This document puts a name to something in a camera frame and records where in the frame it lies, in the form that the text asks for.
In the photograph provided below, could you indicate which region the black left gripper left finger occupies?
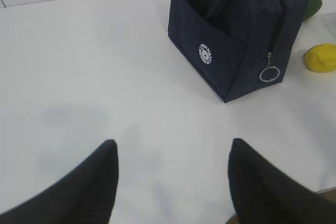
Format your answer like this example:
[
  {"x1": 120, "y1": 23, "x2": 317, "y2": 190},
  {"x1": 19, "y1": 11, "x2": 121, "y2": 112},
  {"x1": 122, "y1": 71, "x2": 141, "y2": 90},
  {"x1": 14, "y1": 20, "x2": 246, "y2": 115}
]
[{"x1": 1, "y1": 140, "x2": 118, "y2": 223}]

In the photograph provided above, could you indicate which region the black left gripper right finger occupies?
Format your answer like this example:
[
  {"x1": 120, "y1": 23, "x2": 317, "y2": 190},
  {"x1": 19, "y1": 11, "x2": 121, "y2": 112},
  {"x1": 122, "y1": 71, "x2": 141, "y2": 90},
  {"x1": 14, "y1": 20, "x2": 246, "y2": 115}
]
[{"x1": 228, "y1": 138, "x2": 335, "y2": 223}]

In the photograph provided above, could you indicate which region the yellow lemon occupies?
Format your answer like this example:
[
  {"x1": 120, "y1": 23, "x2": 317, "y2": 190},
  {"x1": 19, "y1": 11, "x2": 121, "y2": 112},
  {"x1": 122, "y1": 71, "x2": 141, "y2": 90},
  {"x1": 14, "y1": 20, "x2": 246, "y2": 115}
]
[{"x1": 303, "y1": 44, "x2": 335, "y2": 73}]

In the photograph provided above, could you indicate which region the navy blue lunch bag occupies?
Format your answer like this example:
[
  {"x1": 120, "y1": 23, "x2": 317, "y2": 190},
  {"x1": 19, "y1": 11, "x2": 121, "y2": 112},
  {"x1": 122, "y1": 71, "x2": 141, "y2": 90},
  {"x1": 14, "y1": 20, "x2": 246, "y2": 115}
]
[{"x1": 168, "y1": 0, "x2": 309, "y2": 102}]

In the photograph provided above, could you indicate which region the green cucumber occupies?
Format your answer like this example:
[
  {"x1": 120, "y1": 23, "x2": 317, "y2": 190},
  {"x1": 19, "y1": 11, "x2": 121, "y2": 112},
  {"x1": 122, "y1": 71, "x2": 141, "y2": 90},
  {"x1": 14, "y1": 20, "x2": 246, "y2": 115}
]
[{"x1": 303, "y1": 0, "x2": 323, "y2": 22}]

